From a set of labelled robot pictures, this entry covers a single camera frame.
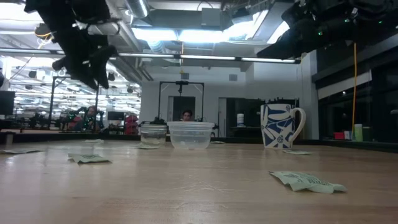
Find black rig frame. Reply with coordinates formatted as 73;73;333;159
48;75;100;131

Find clear plastic round bowl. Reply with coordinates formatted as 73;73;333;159
167;121;215;150

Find black background device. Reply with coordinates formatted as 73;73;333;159
141;116;169;125

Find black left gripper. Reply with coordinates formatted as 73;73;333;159
46;18;118;90

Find background black robot arms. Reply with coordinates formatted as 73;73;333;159
60;107;88;131

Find red tool cart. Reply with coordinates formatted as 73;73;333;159
124;114;139;136

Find long LED light bar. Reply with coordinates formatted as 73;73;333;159
0;47;301;64

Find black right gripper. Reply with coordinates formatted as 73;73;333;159
256;0;358;60

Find light green cup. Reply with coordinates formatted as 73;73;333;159
354;123;364;142

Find black camera stand frame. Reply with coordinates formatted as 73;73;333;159
157;80;205;123

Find blue white patterned mug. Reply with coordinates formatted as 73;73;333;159
260;103;307;149

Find black metal table frame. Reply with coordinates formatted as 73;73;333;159
0;130;398;154

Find small clear glass jar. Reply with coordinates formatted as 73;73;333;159
140;123;168;147

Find black monitor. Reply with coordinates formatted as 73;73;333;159
107;111;126;122
0;90;16;116

